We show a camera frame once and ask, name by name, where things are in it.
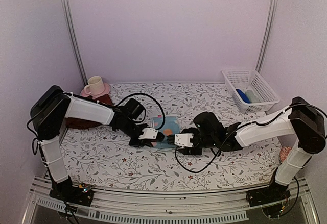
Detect pale green roll in basket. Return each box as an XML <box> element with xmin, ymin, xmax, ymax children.
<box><xmin>245</xmin><ymin>90</ymin><xmax>261</xmax><ymax>103</ymax></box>

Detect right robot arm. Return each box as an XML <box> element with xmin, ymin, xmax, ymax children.
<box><xmin>172</xmin><ymin>96</ymin><xmax>326</xmax><ymax>202</ymax></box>

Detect pink object at right edge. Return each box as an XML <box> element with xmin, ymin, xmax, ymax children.
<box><xmin>278</xmin><ymin>146</ymin><xmax>292</xmax><ymax>164</ymax></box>

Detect front aluminium rail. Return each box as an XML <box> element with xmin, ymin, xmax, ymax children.
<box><xmin>22</xmin><ymin>177</ymin><xmax>322</xmax><ymax>223</ymax></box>

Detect dark red towel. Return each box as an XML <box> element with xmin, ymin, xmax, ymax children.
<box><xmin>65</xmin><ymin>94</ymin><xmax>113</xmax><ymax>130</ymax></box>

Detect pink saucer plate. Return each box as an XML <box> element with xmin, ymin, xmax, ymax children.
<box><xmin>80</xmin><ymin>83</ymin><xmax>110</xmax><ymax>98</ymax></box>

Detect cream ribbed mug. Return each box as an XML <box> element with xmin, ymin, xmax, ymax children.
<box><xmin>83</xmin><ymin>76</ymin><xmax>105</xmax><ymax>95</ymax></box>

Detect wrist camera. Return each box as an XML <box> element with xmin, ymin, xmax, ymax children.
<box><xmin>167</xmin><ymin>133</ymin><xmax>194</xmax><ymax>147</ymax></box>
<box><xmin>138</xmin><ymin>127</ymin><xmax>165</xmax><ymax>142</ymax></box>

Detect left aluminium frame post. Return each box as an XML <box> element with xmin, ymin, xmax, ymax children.
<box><xmin>61</xmin><ymin>0</ymin><xmax>87</xmax><ymax>85</ymax></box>

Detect blue object in basket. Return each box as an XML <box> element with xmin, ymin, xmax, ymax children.
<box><xmin>236</xmin><ymin>89</ymin><xmax>251</xmax><ymax>103</ymax></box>

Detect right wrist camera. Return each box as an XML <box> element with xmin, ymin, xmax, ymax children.
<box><xmin>167</xmin><ymin>133</ymin><xmax>194</xmax><ymax>147</ymax></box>

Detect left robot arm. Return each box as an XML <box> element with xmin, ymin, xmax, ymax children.
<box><xmin>29</xmin><ymin>85</ymin><xmax>147</xmax><ymax>201</ymax></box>

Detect aluminium frame post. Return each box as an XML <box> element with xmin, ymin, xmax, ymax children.
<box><xmin>61</xmin><ymin>0</ymin><xmax>87</xmax><ymax>85</ymax></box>
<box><xmin>255</xmin><ymin>0</ymin><xmax>278</xmax><ymax>73</ymax></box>

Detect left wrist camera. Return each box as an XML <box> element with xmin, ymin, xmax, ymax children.
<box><xmin>138</xmin><ymin>127</ymin><xmax>165</xmax><ymax>142</ymax></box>

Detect right aluminium frame post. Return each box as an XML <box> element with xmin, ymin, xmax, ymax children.
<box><xmin>255</xmin><ymin>0</ymin><xmax>278</xmax><ymax>73</ymax></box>

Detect white plastic basket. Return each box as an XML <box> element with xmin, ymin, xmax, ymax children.
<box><xmin>222</xmin><ymin>69</ymin><xmax>280</xmax><ymax>113</ymax></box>

